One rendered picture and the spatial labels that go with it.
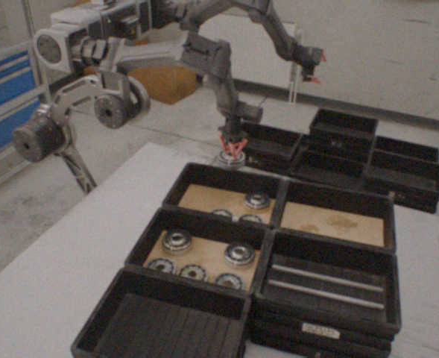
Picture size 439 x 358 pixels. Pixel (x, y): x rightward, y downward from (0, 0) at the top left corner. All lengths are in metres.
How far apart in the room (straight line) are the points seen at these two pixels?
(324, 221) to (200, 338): 0.68
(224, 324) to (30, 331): 0.62
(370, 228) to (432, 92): 2.78
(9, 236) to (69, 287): 1.45
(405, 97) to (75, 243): 3.36
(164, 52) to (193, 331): 0.76
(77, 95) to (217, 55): 1.00
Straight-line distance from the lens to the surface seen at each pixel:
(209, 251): 1.52
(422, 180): 2.73
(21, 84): 3.37
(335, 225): 1.69
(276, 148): 2.76
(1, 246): 3.01
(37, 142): 2.06
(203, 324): 1.33
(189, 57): 1.05
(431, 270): 1.84
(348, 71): 4.36
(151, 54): 1.16
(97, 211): 1.94
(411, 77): 4.32
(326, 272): 1.51
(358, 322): 1.28
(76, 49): 1.38
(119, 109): 1.69
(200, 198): 1.75
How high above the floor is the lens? 1.90
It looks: 35 degrees down
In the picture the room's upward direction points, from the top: 1 degrees clockwise
